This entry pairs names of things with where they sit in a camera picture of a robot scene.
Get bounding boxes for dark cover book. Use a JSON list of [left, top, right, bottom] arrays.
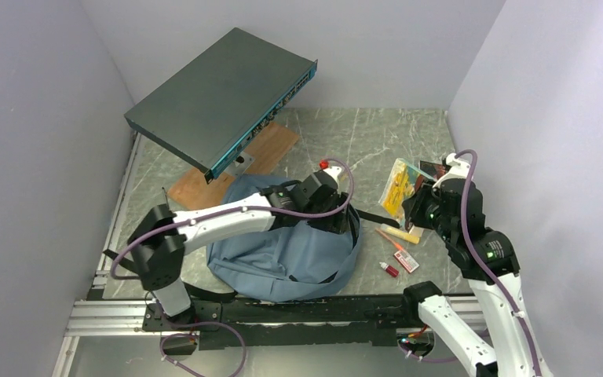
[[418, 160, 448, 181]]

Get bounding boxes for yellow cover book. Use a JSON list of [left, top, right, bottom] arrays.
[[378, 158, 436, 224]]

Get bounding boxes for blue backpack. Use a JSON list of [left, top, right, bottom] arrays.
[[102, 174, 401, 304]]

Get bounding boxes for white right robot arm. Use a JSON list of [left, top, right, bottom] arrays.
[[401, 178, 553, 376]]

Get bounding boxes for yellow highlighter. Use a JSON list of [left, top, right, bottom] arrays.
[[380, 224, 421, 244]]

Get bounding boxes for red white eraser box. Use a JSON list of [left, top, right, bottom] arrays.
[[393, 250, 419, 274]]

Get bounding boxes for wooden board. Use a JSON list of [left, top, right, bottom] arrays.
[[168, 123, 299, 210]]

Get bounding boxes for black yellow screwdriver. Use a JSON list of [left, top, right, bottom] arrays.
[[161, 186, 170, 207]]

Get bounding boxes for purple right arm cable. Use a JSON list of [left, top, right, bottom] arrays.
[[397, 149, 544, 377]]

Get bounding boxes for grey network switch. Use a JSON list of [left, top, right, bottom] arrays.
[[124, 27, 318, 182]]

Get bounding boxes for aluminium frame rail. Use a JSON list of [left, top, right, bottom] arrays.
[[51, 296, 539, 377]]

